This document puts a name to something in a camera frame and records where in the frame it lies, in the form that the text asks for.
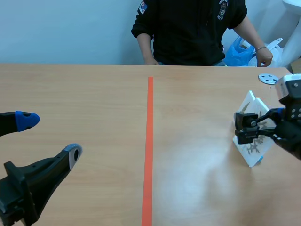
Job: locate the brown cardboard box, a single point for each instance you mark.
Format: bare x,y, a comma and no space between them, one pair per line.
296,66

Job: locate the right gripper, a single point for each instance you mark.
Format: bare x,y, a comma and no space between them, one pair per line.
290,131

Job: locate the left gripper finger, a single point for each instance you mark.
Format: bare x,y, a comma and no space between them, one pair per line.
24,120
40,171

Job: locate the person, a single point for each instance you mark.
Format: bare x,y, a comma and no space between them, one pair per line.
188,30

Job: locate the person's right hand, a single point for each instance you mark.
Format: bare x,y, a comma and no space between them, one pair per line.
150,61

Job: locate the person's left hand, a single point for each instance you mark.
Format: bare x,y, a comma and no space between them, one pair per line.
264,57

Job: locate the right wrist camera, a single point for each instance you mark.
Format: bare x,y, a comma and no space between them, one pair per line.
288,86

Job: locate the leaf picture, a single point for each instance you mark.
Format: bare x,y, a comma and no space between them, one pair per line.
252,150

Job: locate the blue plastic bag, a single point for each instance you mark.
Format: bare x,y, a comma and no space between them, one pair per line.
238,55

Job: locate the white plastic bag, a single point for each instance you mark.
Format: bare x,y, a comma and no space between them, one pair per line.
275,50

